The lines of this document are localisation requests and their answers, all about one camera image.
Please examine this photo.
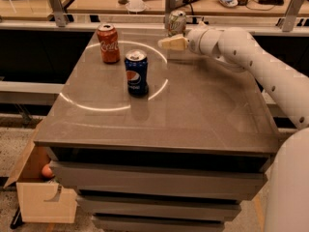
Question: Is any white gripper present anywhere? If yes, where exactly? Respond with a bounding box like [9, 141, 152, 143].
[157, 29, 222, 55]

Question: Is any white green 7up can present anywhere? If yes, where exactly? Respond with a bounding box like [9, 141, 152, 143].
[168, 10, 186, 37]

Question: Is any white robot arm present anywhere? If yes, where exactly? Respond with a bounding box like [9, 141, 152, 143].
[158, 26, 309, 232]

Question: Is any blue pepsi can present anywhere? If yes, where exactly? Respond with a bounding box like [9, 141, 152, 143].
[125, 49, 149, 96]

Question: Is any red coca-cola can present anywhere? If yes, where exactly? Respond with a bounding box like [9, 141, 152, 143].
[97, 23, 120, 64]

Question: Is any white round lid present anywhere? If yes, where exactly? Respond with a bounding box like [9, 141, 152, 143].
[126, 0, 147, 13]

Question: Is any grey drawer cabinet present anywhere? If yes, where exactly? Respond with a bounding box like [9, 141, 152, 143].
[35, 29, 279, 232]

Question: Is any orange ball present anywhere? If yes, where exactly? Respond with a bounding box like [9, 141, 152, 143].
[42, 164, 54, 179]

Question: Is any open cardboard box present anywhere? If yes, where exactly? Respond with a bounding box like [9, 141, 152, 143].
[4, 123, 77, 223]

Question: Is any middle metal bracket post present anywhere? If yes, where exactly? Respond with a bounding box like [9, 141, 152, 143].
[164, 0, 176, 28]

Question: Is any metal bracket post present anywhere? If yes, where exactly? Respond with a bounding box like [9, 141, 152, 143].
[164, 0, 176, 28]
[278, 0, 305, 32]
[48, 0, 69, 27]

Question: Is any left metal bracket post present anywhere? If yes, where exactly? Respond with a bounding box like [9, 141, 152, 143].
[48, 0, 69, 27]

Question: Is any right metal bracket post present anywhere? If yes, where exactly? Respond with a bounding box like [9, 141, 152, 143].
[278, 0, 305, 32]

